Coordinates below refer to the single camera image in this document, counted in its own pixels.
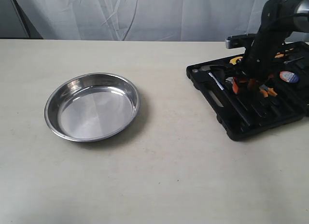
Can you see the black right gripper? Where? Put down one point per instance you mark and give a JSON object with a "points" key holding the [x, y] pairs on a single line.
{"points": [[260, 50]]}

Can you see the black plastic tool case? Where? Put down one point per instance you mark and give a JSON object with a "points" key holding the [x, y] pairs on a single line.
{"points": [[282, 99]]}

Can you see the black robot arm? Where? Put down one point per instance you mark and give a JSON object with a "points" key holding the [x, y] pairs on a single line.
{"points": [[279, 19]]}

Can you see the yellow tape measure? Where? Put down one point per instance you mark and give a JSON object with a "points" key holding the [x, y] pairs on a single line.
{"points": [[235, 60]]}

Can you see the steel claw hammer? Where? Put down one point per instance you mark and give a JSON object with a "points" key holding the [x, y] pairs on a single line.
{"points": [[246, 118]]}

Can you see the blue electrical tape roll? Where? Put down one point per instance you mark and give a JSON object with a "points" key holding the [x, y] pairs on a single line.
{"points": [[289, 77]]}

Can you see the orange utility knife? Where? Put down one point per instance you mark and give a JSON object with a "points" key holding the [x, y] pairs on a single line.
{"points": [[284, 53]]}

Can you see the thin test pen screwdriver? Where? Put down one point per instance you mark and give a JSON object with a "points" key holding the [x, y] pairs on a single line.
{"points": [[293, 60]]}

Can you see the white backdrop curtain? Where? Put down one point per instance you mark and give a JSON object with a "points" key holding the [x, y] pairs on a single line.
{"points": [[129, 20]]}

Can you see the round stainless steel pan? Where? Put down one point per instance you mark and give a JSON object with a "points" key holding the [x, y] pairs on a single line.
{"points": [[92, 107]]}

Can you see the orange handled pliers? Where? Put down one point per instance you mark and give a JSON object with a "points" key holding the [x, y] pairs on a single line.
{"points": [[267, 91]]}

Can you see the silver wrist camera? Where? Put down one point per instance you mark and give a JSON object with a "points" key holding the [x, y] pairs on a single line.
{"points": [[239, 41]]}

